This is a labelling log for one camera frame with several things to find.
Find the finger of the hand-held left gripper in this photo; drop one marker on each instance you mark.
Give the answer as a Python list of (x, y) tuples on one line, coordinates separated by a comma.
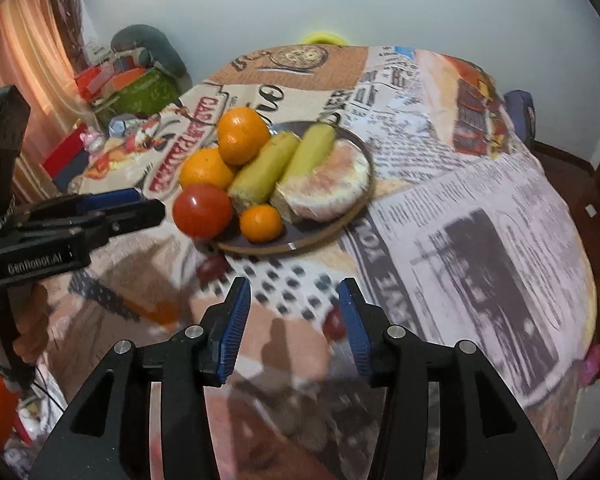
[(135, 215), (107, 200)]

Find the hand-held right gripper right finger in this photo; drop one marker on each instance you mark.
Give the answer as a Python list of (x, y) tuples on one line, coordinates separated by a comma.
[(355, 330)]

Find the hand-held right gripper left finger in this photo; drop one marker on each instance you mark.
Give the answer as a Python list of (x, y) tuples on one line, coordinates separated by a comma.
[(234, 330)]

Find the red jujube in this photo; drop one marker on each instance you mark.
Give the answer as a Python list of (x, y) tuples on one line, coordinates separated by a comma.
[(212, 267), (334, 324)]

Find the red tomato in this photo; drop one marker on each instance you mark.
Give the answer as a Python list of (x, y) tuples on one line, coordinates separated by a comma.
[(202, 210)]

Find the large orange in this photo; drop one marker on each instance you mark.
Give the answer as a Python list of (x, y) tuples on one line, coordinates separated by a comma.
[(205, 170), (242, 135)]

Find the purple plate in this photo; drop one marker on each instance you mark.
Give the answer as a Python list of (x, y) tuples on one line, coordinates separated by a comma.
[(310, 235)]

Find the small mandarin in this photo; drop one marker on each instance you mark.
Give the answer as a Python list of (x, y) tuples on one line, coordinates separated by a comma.
[(261, 222)]

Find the yellow-green corn cob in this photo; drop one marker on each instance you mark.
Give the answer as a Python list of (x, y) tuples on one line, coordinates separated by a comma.
[(310, 152), (262, 172)]

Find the pomelo slice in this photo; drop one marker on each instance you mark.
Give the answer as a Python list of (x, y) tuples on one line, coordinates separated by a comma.
[(325, 187)]

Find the pink plush toy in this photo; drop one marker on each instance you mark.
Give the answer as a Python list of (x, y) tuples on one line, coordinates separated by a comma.
[(92, 140)]

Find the grey-blue crumpled item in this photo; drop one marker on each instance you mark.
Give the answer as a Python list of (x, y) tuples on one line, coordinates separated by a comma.
[(122, 125)]

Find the green patterned bag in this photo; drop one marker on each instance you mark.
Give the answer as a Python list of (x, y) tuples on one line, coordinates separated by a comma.
[(145, 92)]

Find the pile of red boxes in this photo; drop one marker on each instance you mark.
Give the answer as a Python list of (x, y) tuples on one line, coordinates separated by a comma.
[(97, 80)]

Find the orange-brown curtain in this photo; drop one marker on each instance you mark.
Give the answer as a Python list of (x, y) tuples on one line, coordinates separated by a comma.
[(20, 35)]

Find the printed tablecloth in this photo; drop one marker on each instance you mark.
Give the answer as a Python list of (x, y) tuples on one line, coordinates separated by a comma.
[(480, 240)]

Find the pink item on floor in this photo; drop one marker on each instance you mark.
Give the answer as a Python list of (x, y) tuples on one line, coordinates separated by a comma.
[(592, 360)]

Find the yellow chair back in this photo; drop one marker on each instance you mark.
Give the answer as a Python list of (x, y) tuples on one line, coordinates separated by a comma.
[(322, 38)]

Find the white floor socket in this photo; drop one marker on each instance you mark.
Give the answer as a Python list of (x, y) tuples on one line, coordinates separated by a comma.
[(590, 210)]

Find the grey-blue backpack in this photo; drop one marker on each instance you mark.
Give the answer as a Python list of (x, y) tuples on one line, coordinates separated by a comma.
[(520, 117)]

